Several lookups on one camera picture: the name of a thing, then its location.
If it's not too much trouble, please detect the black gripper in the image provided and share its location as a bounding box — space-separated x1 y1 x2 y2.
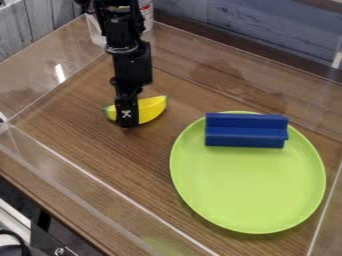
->
111 41 152 128

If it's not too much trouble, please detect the black cable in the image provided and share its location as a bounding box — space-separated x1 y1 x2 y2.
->
0 229 32 256

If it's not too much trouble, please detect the yellow toy banana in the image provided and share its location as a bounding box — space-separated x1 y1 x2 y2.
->
103 95 167 125

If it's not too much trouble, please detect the blue stepped block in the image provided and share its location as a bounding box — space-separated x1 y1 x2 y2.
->
204 113 289 148

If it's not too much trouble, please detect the white labelled canister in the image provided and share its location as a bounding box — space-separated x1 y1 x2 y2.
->
138 0 154 32

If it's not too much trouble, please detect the green round plate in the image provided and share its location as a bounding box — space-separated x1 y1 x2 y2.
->
170 119 327 234

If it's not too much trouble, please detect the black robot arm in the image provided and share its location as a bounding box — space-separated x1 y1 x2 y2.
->
73 0 152 128

